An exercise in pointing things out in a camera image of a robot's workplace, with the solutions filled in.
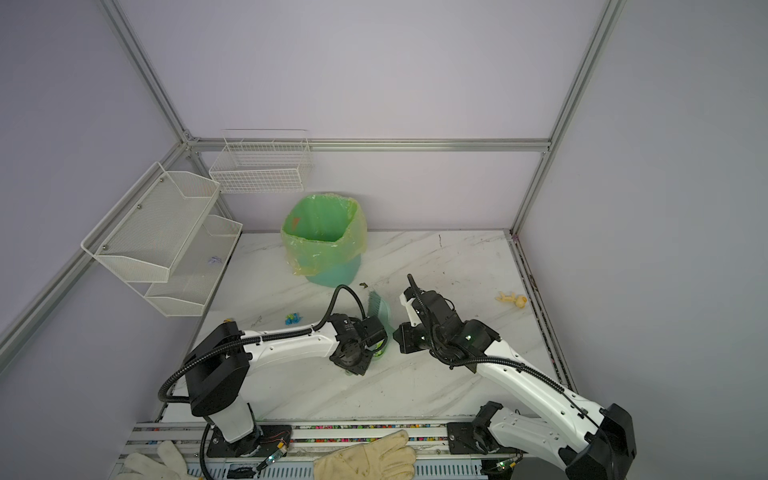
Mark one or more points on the beige small toy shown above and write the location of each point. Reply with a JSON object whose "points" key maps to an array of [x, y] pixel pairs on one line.
{"points": [[519, 301]]}

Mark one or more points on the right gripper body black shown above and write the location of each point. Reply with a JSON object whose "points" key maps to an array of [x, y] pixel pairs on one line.
{"points": [[411, 338]]}

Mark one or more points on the white work glove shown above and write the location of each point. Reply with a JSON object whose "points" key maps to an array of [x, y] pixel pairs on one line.
{"points": [[171, 465]]}

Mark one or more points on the blue scrap far left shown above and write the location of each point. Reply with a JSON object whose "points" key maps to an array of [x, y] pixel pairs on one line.
{"points": [[293, 319]]}

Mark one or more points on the green trash bin with bag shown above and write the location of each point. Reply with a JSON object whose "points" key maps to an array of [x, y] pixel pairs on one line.
{"points": [[325, 236]]}

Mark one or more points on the green plastic dustpan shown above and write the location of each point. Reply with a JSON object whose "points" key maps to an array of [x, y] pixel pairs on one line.
{"points": [[360, 358]]}

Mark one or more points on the lower white mesh shelf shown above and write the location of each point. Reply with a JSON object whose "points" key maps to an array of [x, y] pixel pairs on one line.
{"points": [[191, 286]]}

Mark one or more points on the beige work glove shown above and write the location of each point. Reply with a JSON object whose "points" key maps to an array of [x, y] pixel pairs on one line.
{"points": [[389, 457]]}

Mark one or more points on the aluminium rail front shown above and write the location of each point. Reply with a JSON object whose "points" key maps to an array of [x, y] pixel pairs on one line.
{"points": [[312, 439]]}

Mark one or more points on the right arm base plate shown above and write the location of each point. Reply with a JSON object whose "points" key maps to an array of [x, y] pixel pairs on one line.
{"points": [[475, 438]]}

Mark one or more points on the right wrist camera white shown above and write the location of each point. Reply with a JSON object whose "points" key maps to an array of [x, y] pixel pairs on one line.
{"points": [[407, 304]]}

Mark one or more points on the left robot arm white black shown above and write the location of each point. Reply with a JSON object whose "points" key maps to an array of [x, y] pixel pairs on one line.
{"points": [[217, 368]]}

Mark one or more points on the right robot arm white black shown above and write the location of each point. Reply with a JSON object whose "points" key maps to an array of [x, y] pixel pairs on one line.
{"points": [[582, 438]]}

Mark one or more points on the white wire basket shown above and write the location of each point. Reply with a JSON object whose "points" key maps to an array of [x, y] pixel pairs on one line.
{"points": [[263, 161]]}

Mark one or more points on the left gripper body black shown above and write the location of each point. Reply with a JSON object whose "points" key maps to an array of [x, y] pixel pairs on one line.
{"points": [[357, 364]]}

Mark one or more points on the white mesh shelf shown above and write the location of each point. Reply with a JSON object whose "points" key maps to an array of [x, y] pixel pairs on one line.
{"points": [[145, 236], [191, 286]]}

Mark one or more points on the upper white mesh shelf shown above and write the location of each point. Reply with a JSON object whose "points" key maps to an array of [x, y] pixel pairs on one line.
{"points": [[145, 236]]}

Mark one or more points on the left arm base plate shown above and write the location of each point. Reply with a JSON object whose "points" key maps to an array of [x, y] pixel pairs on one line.
{"points": [[260, 444]]}

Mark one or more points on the green hand brush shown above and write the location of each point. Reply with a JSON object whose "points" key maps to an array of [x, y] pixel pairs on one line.
{"points": [[379, 307]]}

